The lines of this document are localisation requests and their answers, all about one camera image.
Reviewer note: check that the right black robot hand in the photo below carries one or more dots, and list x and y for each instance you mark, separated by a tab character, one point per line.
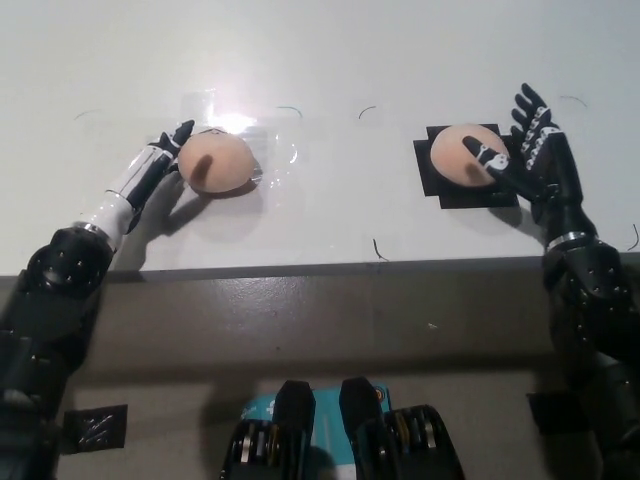
555	165

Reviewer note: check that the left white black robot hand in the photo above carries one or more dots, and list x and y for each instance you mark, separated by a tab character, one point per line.
145	175

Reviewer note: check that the peach dumpling toy printed face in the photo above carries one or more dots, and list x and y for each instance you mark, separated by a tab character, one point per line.
220	160

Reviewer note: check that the plain peach dumpling toy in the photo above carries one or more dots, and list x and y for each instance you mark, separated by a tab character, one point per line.
455	160

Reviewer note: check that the black tape patch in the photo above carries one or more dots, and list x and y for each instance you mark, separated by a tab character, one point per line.
430	185

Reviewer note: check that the clear tape sheet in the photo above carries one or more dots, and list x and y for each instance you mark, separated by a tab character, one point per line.
277	150

